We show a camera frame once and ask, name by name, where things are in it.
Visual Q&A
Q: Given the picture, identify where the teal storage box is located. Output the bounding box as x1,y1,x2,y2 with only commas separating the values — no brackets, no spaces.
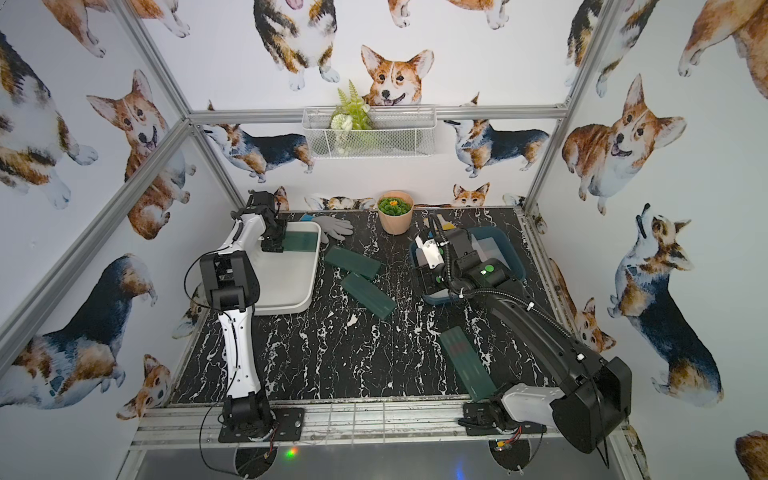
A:
409,227,527,305

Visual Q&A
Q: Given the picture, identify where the green pencil case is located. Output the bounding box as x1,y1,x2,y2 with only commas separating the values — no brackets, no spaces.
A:
341,273,396,319
439,327,497,402
324,246,381,280
282,231,319,253

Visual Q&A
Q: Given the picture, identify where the white storage tray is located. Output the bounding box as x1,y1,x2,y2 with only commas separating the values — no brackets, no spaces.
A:
246,221,321,316

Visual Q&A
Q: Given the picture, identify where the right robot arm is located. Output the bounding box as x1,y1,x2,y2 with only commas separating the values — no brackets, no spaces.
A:
410,226,632,453

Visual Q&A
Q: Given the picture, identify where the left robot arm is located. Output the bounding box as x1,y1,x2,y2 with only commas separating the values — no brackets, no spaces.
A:
193,191,285,430

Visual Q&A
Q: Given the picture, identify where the yellow knit glove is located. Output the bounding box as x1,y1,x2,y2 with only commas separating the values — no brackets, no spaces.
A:
423,214,456,231

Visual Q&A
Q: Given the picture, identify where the grey rubber glove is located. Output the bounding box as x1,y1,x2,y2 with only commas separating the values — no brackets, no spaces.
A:
301,214,354,244

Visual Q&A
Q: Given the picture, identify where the beige ribbed flower pot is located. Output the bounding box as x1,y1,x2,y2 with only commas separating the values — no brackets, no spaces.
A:
377,191,414,236

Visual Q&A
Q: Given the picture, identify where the green fern plant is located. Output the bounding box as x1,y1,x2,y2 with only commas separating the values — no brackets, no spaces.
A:
330,81,375,156

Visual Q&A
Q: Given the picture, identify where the white wire wall basket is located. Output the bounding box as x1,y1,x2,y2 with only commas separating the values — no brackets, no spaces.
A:
302,106,437,159

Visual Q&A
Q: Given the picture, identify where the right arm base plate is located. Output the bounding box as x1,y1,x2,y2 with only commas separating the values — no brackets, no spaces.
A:
457,402,547,436

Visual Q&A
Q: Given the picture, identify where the aluminium front rail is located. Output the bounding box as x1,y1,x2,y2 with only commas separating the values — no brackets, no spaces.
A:
128,395,628,451

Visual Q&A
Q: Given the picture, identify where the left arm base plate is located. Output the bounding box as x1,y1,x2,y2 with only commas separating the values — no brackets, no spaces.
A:
218,408,306,443

